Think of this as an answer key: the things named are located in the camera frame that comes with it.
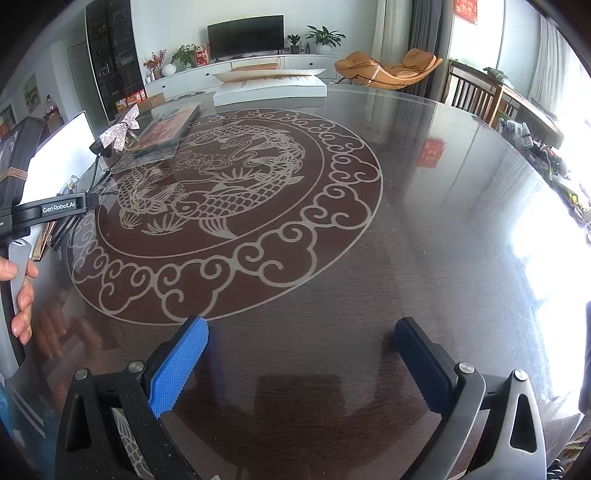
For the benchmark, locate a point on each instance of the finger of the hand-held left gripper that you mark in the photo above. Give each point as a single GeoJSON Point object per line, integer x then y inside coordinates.
{"type": "Point", "coordinates": [69, 230]}

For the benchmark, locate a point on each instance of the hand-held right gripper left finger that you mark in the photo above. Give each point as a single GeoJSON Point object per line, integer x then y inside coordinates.
{"type": "Point", "coordinates": [180, 369]}

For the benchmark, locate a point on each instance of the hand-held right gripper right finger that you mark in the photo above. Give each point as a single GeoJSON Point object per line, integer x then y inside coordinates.
{"type": "Point", "coordinates": [427, 369]}

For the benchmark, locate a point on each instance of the white storage box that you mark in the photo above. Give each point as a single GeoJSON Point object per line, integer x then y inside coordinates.
{"type": "Point", "coordinates": [64, 147]}

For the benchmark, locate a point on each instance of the sequin bow ornament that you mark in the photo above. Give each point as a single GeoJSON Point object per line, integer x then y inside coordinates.
{"type": "Point", "coordinates": [122, 127]}

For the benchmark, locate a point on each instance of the black packet clear sleeve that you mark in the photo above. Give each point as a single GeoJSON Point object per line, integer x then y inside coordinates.
{"type": "Point", "coordinates": [161, 134]}

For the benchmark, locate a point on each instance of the person's left hand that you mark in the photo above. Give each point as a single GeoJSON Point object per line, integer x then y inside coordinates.
{"type": "Point", "coordinates": [25, 314]}

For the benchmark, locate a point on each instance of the dark wooden console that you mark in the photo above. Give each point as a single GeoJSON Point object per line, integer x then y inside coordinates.
{"type": "Point", "coordinates": [54, 117]}

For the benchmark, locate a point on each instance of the red gift boxes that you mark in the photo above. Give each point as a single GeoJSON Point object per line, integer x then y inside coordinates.
{"type": "Point", "coordinates": [131, 99]}

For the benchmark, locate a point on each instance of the brown cardboard box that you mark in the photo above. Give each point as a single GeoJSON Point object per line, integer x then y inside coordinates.
{"type": "Point", "coordinates": [152, 102]}

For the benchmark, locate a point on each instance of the dark chair back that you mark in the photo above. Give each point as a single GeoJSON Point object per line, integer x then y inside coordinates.
{"type": "Point", "coordinates": [586, 360]}

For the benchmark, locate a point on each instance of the black glass display cabinet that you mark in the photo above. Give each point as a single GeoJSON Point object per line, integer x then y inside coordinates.
{"type": "Point", "coordinates": [113, 60]}

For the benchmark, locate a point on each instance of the red flower arrangement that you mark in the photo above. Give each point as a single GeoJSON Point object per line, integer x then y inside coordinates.
{"type": "Point", "coordinates": [154, 62]}

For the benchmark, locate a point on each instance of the white round vase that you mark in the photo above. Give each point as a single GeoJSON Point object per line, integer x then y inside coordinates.
{"type": "Point", "coordinates": [168, 69]}

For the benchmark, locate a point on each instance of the white television cabinet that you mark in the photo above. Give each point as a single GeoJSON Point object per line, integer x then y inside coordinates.
{"type": "Point", "coordinates": [198, 78]}

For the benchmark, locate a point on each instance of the bushy green potted plant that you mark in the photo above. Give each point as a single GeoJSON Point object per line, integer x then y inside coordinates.
{"type": "Point", "coordinates": [183, 55]}

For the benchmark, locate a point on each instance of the red gift bag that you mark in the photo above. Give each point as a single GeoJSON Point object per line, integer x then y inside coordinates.
{"type": "Point", "coordinates": [202, 55]}

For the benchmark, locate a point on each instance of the pile of small bottles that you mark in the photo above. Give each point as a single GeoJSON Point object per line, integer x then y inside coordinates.
{"type": "Point", "coordinates": [549, 161]}

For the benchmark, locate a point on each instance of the white large flat carton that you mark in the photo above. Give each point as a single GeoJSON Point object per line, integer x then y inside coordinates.
{"type": "Point", "coordinates": [272, 94]}

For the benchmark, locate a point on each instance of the beige cardboard tray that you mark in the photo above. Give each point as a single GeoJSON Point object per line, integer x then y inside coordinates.
{"type": "Point", "coordinates": [268, 74]}

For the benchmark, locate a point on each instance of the black television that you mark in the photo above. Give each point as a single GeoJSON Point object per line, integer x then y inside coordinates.
{"type": "Point", "coordinates": [244, 37]}

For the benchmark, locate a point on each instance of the wooden side desk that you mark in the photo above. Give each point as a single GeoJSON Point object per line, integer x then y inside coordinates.
{"type": "Point", "coordinates": [531, 113]}

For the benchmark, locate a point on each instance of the dark wooden chair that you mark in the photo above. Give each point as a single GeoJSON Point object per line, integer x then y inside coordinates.
{"type": "Point", "coordinates": [471, 94]}

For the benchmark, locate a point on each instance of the small potted plant dark pot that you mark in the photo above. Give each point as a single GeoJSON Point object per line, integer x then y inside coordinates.
{"type": "Point", "coordinates": [294, 44]}

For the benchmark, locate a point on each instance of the orange lounge chair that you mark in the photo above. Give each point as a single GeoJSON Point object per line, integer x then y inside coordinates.
{"type": "Point", "coordinates": [392, 69]}

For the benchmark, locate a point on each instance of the large potted plant white pot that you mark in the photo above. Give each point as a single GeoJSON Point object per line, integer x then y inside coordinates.
{"type": "Point", "coordinates": [325, 37]}

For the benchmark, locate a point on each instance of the grey curtain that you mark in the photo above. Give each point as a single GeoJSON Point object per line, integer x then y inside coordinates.
{"type": "Point", "coordinates": [427, 41]}

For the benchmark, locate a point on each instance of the white sheer curtain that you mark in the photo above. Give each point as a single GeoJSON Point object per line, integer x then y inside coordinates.
{"type": "Point", "coordinates": [549, 60]}

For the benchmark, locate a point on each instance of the framed wall picture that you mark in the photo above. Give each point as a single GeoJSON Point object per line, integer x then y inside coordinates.
{"type": "Point", "coordinates": [30, 92]}

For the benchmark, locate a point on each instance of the red wall hanging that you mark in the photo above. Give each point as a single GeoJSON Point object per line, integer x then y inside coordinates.
{"type": "Point", "coordinates": [465, 10]}

